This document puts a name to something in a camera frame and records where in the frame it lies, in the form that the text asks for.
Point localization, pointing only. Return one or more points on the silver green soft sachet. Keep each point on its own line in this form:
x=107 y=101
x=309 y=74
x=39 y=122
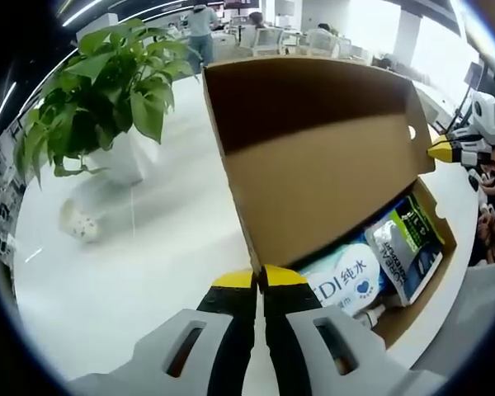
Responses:
x=412 y=255

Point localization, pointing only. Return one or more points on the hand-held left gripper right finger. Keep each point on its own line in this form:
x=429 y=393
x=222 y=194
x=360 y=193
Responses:
x=288 y=297

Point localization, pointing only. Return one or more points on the black display on tripod stand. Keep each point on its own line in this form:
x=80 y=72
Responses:
x=476 y=78

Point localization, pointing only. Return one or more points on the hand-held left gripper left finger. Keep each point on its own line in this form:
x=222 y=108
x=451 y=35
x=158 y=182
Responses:
x=227 y=330

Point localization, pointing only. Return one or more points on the brown cardboard shoe box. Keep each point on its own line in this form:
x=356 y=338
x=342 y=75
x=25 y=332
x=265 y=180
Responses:
x=313 y=165

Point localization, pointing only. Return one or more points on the green plant in white pot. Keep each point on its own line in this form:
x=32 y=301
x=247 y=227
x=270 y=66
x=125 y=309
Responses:
x=115 y=82

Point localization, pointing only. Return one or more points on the clear patterned glass cup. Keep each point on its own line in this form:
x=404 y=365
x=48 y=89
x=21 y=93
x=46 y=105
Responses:
x=80 y=224

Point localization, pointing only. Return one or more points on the white tube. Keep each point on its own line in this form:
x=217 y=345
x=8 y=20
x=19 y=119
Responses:
x=369 y=315

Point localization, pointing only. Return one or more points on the white wet wipes pack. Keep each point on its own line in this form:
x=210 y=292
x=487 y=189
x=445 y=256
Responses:
x=346 y=272

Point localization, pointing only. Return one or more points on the group of white office chairs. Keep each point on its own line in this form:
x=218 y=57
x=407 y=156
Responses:
x=268 y=39

